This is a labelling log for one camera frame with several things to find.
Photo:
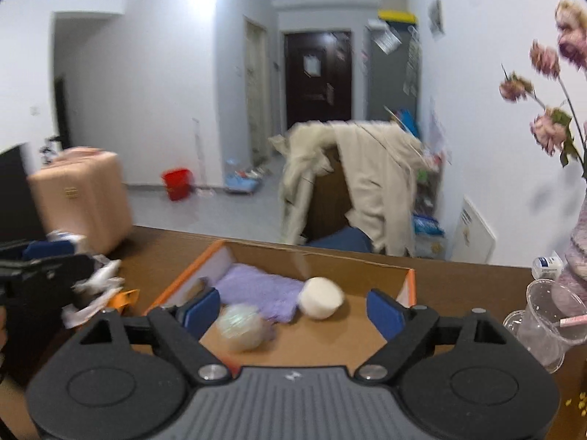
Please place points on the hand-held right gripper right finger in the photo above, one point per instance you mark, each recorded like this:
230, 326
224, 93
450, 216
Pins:
384, 314

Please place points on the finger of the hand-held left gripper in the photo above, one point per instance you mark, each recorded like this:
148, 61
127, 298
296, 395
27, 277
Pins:
46, 266

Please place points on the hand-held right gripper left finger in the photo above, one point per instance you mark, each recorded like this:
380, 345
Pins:
204, 309

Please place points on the iridescent soft ball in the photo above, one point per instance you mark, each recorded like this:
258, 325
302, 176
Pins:
243, 327

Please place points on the purple fluffy towel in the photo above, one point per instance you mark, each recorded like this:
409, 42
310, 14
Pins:
259, 288

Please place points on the white round ball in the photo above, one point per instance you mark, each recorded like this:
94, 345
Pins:
321, 298

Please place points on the orange-rimmed cardboard box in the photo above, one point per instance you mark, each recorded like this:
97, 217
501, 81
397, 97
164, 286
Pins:
321, 339

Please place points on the crumpled white paper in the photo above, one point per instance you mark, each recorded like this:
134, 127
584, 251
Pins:
98, 279

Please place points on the small orange item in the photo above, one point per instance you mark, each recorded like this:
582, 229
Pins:
126, 298

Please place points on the pink suitcase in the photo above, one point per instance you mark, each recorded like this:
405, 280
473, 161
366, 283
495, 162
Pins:
85, 197

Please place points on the black monitor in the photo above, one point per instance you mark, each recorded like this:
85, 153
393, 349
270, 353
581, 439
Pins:
16, 192

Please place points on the dark blue cloth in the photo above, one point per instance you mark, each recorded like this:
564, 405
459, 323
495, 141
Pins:
341, 240

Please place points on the blue package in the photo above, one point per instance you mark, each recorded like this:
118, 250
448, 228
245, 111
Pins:
427, 227

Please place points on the white leaning board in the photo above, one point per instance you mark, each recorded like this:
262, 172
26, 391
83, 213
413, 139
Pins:
474, 233

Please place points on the brown wooden chair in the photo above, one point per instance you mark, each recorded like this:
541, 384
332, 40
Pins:
328, 206

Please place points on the red bucket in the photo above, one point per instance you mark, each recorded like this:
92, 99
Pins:
176, 184

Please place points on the blue pet feeder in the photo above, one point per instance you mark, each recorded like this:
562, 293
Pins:
243, 183

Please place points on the metal storage rack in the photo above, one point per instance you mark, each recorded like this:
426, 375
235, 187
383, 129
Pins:
429, 183

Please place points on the beige coat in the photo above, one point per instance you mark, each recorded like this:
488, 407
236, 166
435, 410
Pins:
376, 174

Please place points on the clear plastic cup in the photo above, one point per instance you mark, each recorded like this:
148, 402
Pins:
545, 325

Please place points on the white bottle with blue label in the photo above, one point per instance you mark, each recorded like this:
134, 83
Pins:
548, 265

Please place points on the light interior door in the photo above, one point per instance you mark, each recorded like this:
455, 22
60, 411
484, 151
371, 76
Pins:
256, 91

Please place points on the grey refrigerator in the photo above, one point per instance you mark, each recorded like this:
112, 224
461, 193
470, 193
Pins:
385, 82

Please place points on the dark entrance door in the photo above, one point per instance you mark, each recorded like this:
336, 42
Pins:
316, 78

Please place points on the dried pink flowers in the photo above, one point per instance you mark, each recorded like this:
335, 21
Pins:
548, 126

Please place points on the white folded umbrella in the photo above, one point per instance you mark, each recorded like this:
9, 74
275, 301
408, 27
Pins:
412, 59

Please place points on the clear plastic bag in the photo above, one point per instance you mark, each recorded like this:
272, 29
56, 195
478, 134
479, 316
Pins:
386, 39

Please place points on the yellow and blue box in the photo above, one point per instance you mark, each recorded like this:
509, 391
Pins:
396, 16

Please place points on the pink wall decoration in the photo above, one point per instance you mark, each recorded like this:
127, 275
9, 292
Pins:
438, 123

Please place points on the small wall picture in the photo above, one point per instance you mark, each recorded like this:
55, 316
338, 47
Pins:
436, 17

